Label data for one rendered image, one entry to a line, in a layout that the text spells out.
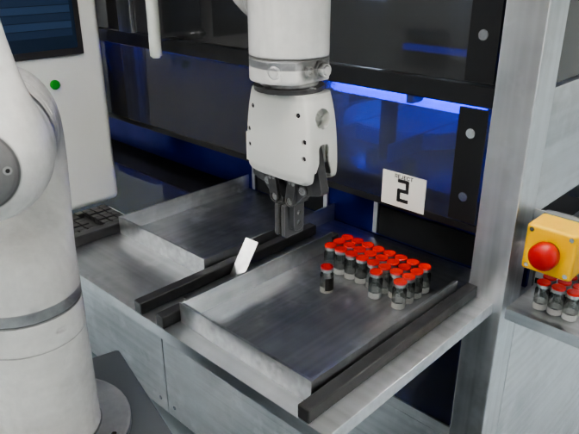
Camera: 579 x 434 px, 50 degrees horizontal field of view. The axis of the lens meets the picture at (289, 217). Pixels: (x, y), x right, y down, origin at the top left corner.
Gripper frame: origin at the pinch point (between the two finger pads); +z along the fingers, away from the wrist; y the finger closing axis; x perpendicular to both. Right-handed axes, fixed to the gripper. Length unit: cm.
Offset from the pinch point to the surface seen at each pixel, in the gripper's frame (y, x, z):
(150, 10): 65, -28, -17
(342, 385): -7.9, -1.0, 20.4
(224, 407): 57, -34, 83
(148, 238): 44.2, -8.6, 20.3
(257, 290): 18.4, -11.6, 22.2
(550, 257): -19.2, -31.4, 10.1
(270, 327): 9.2, -5.6, 22.2
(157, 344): 87, -34, 78
